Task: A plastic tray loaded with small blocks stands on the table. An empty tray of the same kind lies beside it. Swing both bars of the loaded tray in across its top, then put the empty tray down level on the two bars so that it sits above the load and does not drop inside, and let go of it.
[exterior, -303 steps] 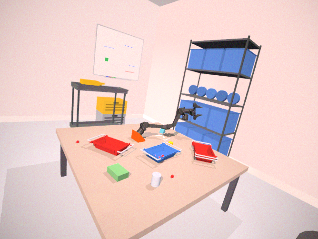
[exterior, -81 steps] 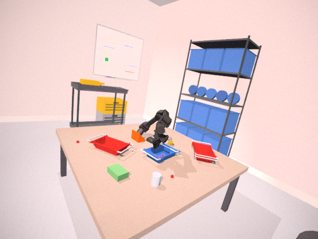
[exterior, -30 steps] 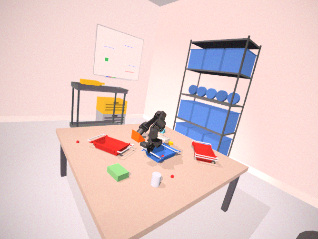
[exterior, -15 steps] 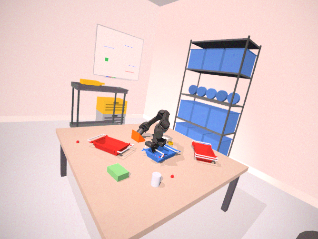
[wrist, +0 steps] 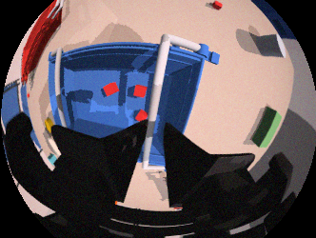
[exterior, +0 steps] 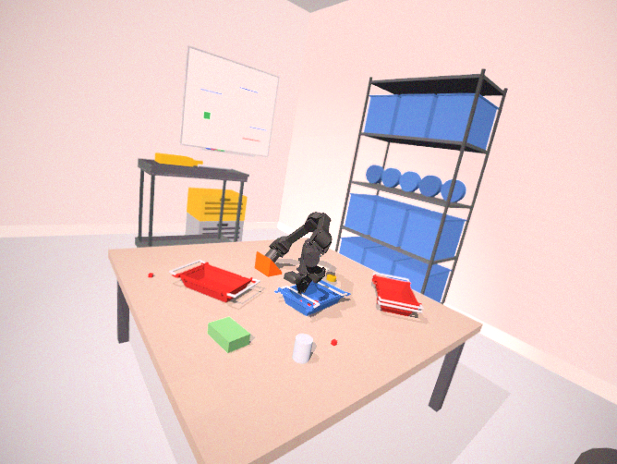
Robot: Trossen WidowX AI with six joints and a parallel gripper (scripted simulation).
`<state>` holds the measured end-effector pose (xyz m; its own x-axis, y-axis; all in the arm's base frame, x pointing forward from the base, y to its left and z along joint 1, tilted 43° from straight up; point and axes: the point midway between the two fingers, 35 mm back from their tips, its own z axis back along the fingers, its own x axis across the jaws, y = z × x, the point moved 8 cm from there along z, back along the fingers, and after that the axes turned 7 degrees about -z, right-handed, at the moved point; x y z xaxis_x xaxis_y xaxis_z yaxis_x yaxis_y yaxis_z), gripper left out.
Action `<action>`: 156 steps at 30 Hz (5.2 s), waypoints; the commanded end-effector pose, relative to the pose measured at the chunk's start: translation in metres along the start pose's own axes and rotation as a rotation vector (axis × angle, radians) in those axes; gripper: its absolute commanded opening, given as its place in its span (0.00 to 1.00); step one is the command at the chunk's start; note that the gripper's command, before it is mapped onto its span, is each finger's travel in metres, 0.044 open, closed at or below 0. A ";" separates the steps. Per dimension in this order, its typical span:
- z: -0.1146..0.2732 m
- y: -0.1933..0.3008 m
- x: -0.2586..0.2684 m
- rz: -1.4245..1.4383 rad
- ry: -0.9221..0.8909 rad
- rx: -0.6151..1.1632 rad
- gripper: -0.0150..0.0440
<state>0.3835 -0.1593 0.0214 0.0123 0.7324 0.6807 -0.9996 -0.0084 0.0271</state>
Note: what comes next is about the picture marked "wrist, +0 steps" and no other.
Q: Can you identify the blue plastic tray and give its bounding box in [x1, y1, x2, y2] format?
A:
[48, 42, 220, 168]

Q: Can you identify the small red block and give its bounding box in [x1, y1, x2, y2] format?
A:
[134, 84, 147, 97]
[104, 81, 119, 96]

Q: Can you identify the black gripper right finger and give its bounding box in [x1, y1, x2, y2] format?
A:
[163, 122, 255, 208]

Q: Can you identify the light green block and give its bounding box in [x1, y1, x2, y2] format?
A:
[251, 107, 282, 149]

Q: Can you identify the white cylinder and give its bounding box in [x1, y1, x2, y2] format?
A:
[255, 34, 286, 58]

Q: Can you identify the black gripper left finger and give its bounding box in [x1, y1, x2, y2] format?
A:
[50, 119, 148, 203]

